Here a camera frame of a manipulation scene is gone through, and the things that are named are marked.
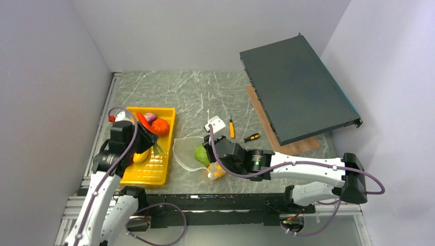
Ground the dark green network switch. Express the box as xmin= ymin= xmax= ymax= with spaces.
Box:
xmin=240 ymin=34 xmax=363 ymax=146

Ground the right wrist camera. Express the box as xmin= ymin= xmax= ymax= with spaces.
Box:
xmin=204 ymin=115 xmax=226 ymax=137

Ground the yellow plastic tray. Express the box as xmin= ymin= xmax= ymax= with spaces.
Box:
xmin=121 ymin=107 xmax=176 ymax=186

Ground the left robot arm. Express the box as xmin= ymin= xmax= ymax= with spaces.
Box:
xmin=64 ymin=120 xmax=159 ymax=245

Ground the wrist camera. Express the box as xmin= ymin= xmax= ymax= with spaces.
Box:
xmin=108 ymin=112 xmax=127 ymax=122
xmin=204 ymin=115 xmax=226 ymax=137

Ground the wooden cutting board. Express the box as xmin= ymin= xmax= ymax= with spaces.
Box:
xmin=245 ymin=86 xmax=320 ymax=155

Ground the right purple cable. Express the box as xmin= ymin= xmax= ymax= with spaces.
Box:
xmin=208 ymin=124 xmax=386 ymax=238

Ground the black yellow screwdriver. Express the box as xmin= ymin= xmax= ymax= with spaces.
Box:
xmin=243 ymin=133 xmax=261 ymax=142

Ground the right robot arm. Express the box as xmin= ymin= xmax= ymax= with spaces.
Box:
xmin=203 ymin=135 xmax=368 ymax=213

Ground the orange pumpkin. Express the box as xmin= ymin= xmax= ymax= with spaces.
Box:
xmin=150 ymin=118 xmax=170 ymax=136

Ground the small yellow screwdriver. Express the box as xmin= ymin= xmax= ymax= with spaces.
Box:
xmin=229 ymin=115 xmax=235 ymax=138

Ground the orange carrot with green top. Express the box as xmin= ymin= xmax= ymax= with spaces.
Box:
xmin=136 ymin=112 xmax=164 ymax=156

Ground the green cabbage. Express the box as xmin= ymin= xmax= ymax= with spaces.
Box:
xmin=194 ymin=145 xmax=210 ymax=168

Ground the clear dotted zip bag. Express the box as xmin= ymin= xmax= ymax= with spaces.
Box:
xmin=173 ymin=136 xmax=210 ymax=180

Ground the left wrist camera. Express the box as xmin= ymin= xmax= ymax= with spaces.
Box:
xmin=108 ymin=112 xmax=127 ymax=122

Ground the purple onion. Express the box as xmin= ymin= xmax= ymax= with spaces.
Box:
xmin=143 ymin=113 xmax=157 ymax=125

